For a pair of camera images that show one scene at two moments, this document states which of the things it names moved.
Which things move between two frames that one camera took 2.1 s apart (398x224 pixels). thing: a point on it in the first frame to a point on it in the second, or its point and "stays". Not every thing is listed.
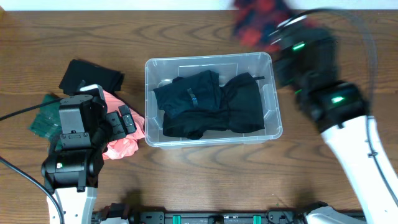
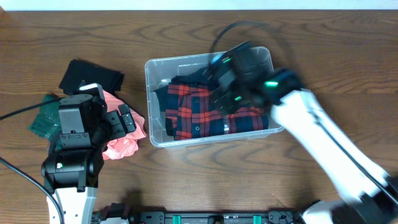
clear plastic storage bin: (210, 99) stays
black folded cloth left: (79, 71) stays
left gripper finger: (127, 119) stays
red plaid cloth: (257, 20) to (198, 111)
